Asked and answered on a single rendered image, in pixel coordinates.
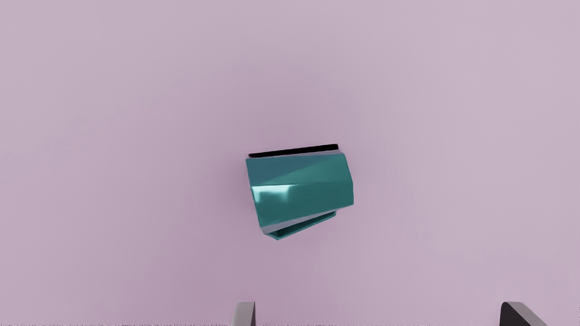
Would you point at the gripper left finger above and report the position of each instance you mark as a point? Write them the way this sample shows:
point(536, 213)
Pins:
point(244, 314)

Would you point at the teal faceted mug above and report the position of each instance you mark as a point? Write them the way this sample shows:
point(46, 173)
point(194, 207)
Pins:
point(299, 192)

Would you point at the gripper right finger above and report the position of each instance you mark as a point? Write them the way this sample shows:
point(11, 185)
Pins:
point(516, 316)

